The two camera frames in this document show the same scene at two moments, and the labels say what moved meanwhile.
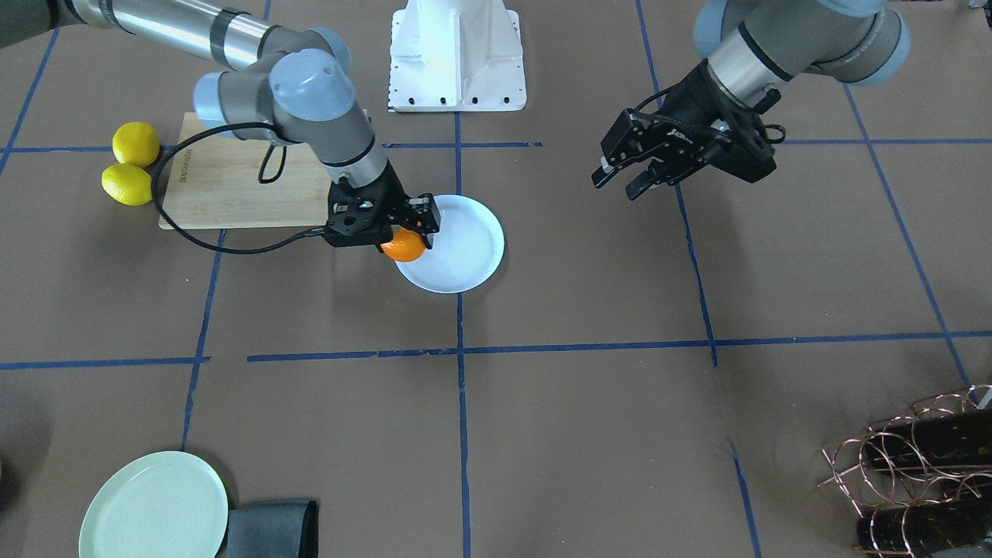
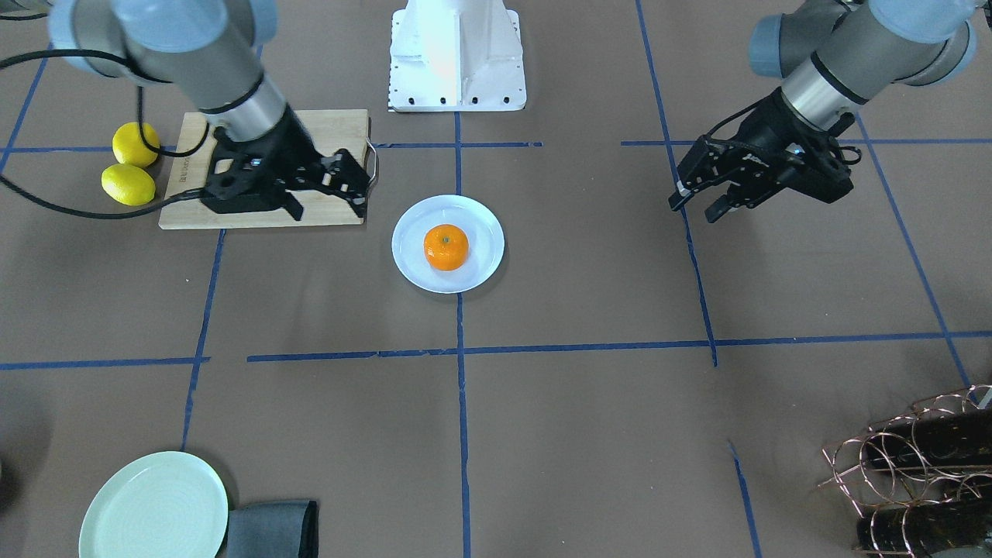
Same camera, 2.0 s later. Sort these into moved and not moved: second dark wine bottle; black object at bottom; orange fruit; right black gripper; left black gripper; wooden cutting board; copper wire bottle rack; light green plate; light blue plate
Moved: orange fruit; left black gripper; right black gripper
Not moved: wooden cutting board; light blue plate; copper wire bottle rack; second dark wine bottle; light green plate; black object at bottom
